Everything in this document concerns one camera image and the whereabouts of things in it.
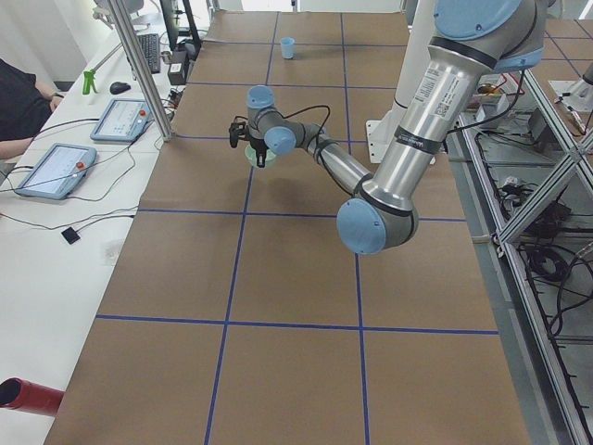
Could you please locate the black power adapter box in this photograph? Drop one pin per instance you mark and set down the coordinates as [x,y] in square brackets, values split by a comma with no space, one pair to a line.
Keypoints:
[178,68]

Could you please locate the white central pedestal column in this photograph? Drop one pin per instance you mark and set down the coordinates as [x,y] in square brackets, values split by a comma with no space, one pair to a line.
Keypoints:
[407,88]

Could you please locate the far blue teach pendant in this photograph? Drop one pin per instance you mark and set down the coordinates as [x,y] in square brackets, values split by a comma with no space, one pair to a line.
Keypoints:
[123,121]

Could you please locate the black keyboard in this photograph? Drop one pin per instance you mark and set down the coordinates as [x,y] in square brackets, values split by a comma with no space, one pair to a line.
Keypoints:
[150,46]

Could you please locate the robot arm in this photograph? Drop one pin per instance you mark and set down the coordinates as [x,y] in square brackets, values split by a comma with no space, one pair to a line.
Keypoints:
[465,40]

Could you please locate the blue teach pendant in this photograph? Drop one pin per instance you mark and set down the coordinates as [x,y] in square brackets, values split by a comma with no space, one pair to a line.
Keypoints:
[58,172]
[123,121]

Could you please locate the red cylinder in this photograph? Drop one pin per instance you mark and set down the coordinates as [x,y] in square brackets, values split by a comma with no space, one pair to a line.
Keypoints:
[23,395]

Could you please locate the seated person in black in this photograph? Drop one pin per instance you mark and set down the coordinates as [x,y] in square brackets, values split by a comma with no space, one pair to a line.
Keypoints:
[26,105]

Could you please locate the near blue teach pendant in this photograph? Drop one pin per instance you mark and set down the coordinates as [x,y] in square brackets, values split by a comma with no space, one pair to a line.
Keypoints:
[58,172]

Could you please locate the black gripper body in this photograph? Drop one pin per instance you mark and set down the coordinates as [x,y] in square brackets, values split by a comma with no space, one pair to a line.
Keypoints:
[258,147]

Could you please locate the aluminium frame post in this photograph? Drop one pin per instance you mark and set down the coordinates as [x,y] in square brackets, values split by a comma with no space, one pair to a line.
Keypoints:
[132,48]

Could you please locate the brown paper table cover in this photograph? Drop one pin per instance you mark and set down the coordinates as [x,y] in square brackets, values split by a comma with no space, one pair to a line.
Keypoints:
[235,315]

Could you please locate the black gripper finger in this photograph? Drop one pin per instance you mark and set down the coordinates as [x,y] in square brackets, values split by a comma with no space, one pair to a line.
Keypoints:
[261,154]

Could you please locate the pale green ceramic bowl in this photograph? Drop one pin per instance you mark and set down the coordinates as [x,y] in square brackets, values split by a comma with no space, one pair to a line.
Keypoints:
[251,157]

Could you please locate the black computer mouse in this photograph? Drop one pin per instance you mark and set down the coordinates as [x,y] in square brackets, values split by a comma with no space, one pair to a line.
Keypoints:
[117,88]

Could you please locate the small black square device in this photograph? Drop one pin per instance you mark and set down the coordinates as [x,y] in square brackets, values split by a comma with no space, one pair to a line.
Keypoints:
[70,235]

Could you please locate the light blue plastic cup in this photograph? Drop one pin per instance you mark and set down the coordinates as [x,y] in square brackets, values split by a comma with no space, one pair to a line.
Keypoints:
[288,47]

